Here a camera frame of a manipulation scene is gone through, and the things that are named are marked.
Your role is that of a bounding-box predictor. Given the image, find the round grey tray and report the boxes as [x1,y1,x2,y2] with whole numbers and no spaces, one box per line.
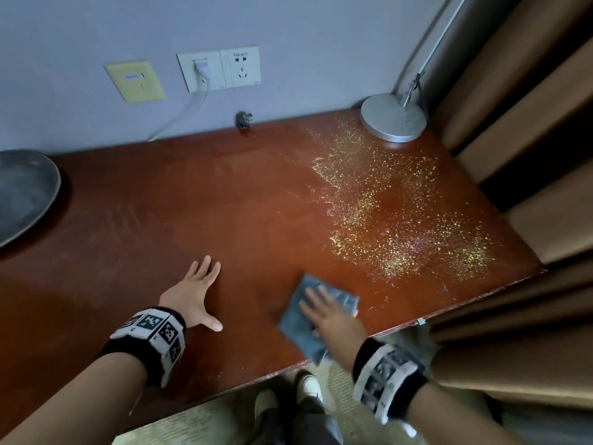
[0,149,62,249]

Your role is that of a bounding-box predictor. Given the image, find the person's right hand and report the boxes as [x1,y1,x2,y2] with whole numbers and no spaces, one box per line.
[299,285,369,372]

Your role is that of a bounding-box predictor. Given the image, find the person's left hand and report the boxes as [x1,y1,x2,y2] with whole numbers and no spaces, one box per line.
[159,256,224,332]

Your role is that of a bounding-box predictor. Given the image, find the white shoe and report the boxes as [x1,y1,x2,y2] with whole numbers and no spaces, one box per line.
[253,388,280,428]
[296,373,324,405]

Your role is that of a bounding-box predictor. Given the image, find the person's right forearm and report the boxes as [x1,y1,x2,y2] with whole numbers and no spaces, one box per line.
[405,382,526,445]

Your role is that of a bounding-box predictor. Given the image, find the spilled gold glitter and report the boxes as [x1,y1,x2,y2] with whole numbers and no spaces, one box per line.
[283,117,499,298]

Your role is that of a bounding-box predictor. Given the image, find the blue grey cleaning cloth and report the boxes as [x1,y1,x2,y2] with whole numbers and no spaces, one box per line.
[277,273,360,365]

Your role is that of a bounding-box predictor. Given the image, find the brown curtain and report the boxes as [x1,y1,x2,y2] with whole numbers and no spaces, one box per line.
[427,0,593,411]

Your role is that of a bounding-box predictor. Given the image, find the white power cable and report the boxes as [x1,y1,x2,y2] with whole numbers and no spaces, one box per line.
[147,81,208,142]

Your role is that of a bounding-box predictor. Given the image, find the person's left forearm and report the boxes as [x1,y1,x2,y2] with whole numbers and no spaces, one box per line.
[0,352,149,445]

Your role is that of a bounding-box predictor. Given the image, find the yellow wall plate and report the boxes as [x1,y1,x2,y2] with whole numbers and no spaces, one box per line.
[104,61,166,105]

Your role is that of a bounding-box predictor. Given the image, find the dark trousers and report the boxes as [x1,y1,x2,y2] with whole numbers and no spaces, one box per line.
[257,397,344,445]

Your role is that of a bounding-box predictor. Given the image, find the black white marker wristband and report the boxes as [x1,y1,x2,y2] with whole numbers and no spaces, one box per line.
[99,307,187,389]
[351,337,430,425]

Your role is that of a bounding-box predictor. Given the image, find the round silver lamp base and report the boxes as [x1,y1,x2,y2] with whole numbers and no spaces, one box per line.
[360,93,428,143]

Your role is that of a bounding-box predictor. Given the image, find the white wall socket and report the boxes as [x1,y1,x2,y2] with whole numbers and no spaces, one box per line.
[219,46,261,90]
[177,51,228,93]

